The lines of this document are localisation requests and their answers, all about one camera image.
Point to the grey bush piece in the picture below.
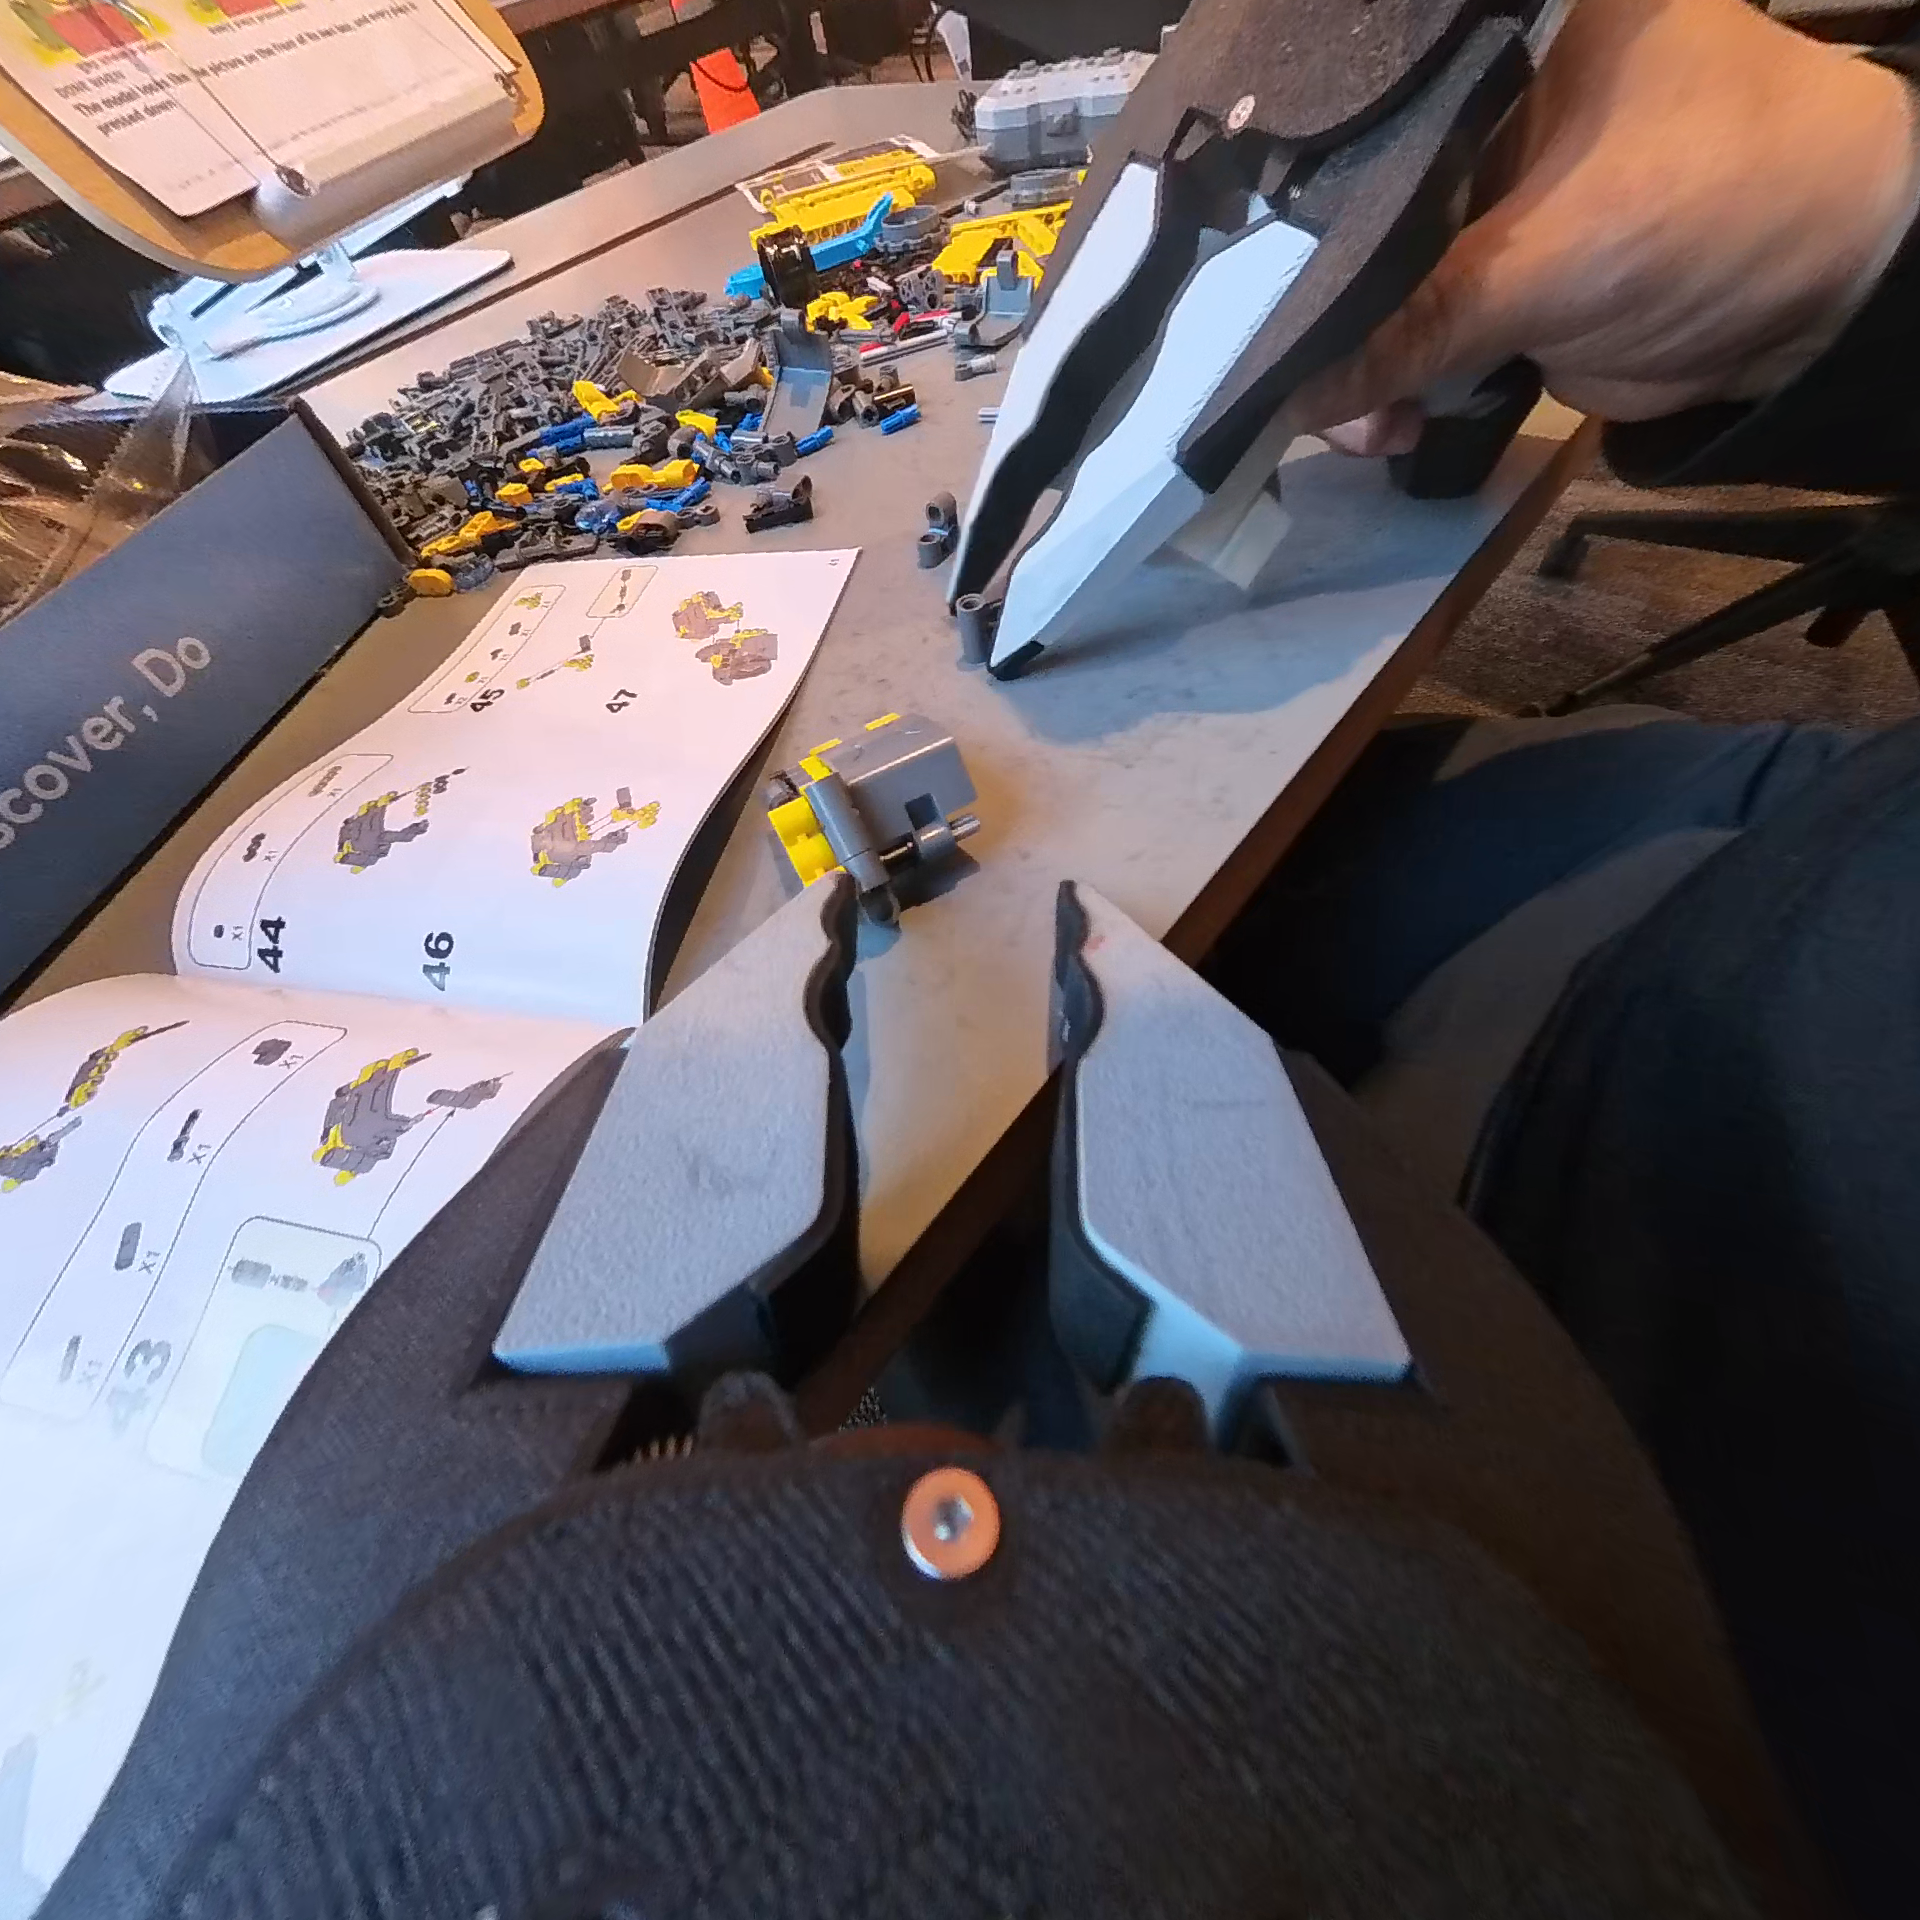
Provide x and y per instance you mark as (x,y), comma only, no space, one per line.
(978,622)

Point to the pile of loose brick parts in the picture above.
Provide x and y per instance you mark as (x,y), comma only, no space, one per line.
(494,391)

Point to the blue brick separator tool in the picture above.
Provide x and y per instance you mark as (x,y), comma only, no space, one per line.
(841,248)

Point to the person's blue trouser leg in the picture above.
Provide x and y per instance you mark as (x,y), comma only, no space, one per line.
(1501,840)

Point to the orange cone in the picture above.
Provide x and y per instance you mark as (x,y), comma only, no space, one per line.
(722,98)

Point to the large yellow panel brick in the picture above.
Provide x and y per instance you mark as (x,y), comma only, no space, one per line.
(841,203)

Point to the person's right hand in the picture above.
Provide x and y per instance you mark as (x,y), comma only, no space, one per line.
(1651,225)

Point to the person's right forearm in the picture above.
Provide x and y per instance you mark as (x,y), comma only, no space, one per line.
(1830,420)

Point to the black seat brick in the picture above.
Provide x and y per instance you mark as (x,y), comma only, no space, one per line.
(782,266)

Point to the black chair base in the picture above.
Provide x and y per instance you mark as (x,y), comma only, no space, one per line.
(1861,585)

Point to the open blue cardboard box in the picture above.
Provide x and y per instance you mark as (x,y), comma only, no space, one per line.
(225,570)

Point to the black grey joint brick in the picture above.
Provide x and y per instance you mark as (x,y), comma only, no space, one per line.
(782,506)

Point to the clipboard with instruction sheet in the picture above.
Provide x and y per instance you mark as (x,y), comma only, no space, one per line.
(301,91)

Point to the printed sticker sheet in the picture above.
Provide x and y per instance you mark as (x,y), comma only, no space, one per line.
(759,182)

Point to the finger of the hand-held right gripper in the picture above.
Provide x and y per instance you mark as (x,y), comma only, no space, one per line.
(1184,391)
(1073,331)

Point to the white clipboard stand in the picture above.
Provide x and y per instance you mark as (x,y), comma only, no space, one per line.
(404,279)

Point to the instruction booklet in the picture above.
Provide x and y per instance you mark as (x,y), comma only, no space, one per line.
(601,944)

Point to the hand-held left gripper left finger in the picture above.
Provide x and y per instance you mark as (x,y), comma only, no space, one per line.
(691,1185)

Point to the grey yellow brick assembly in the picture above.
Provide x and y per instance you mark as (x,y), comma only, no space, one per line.
(900,772)

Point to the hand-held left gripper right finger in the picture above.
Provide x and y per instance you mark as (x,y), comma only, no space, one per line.
(1214,1200)

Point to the clear plastic bags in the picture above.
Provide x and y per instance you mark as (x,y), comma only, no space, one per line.
(61,510)

